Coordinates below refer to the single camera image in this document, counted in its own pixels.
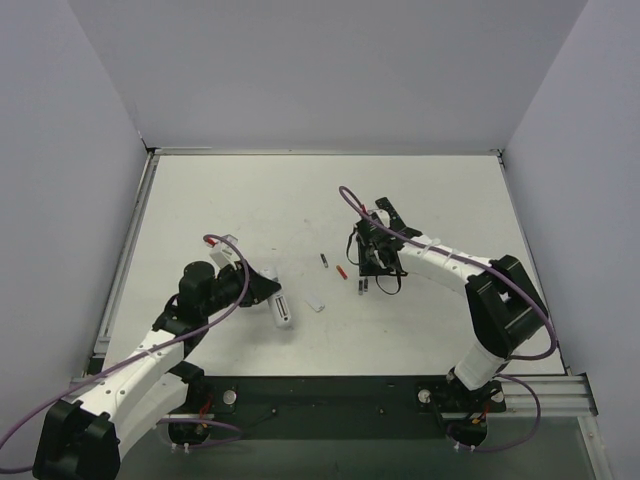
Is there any white remote control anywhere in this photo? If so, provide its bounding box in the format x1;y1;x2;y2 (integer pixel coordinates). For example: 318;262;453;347
260;267;293;330

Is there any black grey battery pair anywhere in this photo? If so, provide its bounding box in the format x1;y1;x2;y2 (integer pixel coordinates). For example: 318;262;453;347
358;278;369;295

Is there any white battery cover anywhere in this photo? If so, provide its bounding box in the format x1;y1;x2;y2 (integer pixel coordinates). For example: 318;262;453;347
305;296;325;312

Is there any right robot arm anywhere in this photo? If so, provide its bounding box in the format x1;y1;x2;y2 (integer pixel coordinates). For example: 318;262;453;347
354;219;549;391

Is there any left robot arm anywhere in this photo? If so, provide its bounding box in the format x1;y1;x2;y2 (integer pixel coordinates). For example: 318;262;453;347
32;261;282;479

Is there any red orange battery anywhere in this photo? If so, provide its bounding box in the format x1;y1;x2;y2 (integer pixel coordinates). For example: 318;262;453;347
336;265;348;280

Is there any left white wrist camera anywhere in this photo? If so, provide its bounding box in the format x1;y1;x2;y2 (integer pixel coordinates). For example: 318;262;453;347
203;234;239;270

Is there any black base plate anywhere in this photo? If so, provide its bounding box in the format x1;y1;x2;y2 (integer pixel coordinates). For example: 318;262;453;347
172;375;506;441

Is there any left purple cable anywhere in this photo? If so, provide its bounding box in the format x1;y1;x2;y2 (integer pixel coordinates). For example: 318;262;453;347
0;233;251;474

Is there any aluminium front rail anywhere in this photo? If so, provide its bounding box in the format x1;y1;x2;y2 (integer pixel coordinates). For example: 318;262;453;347
500;373;599;417

